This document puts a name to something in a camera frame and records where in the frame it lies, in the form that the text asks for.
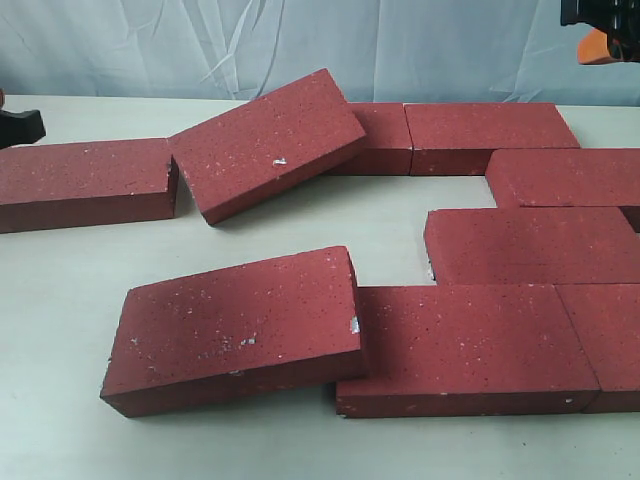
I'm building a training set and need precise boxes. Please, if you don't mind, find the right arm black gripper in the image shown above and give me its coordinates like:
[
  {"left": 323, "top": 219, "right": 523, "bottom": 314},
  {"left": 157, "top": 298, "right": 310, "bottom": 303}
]
[{"left": 560, "top": 0, "right": 639, "bottom": 65}]

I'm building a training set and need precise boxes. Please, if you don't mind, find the right second-row red brick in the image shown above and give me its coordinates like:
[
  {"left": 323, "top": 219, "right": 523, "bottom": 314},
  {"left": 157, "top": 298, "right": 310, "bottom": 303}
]
[{"left": 485, "top": 148, "right": 639, "bottom": 230}]

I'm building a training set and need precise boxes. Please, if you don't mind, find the right third-row red brick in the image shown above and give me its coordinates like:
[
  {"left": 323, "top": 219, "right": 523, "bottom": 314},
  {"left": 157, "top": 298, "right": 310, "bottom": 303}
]
[{"left": 424, "top": 207, "right": 639, "bottom": 285}]

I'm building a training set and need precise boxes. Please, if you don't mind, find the front large red brick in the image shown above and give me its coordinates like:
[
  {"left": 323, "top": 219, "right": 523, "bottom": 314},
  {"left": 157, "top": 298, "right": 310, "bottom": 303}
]
[{"left": 336, "top": 284, "right": 600, "bottom": 418}]

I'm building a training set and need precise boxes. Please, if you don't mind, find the white backdrop cloth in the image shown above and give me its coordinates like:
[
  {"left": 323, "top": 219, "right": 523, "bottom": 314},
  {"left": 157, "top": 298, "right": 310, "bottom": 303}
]
[{"left": 1, "top": 1, "right": 639, "bottom": 106}]

